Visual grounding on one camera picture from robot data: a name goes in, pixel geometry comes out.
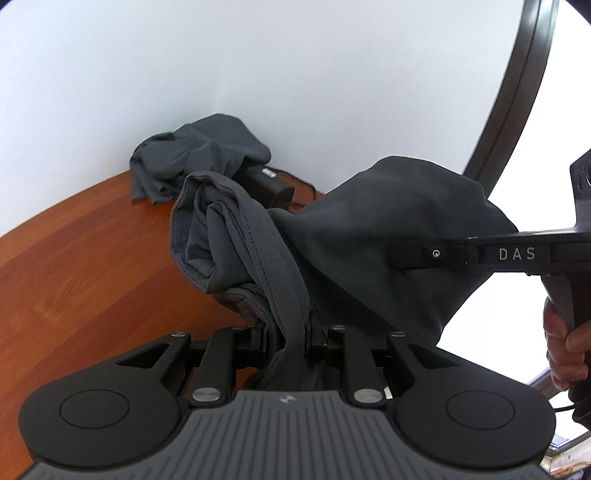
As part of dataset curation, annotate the person's right hand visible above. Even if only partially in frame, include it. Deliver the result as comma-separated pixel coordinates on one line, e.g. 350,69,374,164
543,298,591,391

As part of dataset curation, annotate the black power adapter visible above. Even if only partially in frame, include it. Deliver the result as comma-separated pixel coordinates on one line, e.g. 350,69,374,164
232,163,294,209

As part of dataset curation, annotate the black window frame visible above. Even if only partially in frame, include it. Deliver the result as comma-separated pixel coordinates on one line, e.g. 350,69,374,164
464,0,559,196

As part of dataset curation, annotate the folded dark grey garment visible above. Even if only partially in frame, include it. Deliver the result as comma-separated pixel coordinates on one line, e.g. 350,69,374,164
129,113,271,204

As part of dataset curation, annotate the dark grey hooded jacket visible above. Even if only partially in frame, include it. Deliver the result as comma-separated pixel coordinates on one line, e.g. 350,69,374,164
170,156,516,391

